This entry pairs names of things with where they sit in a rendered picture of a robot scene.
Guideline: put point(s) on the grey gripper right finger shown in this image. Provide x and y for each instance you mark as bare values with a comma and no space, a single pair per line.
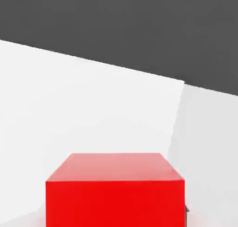
186,218

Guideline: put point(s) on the small red cube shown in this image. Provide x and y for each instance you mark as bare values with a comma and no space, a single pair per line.
115,202

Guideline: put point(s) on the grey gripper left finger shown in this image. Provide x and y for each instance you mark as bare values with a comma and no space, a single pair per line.
40,220

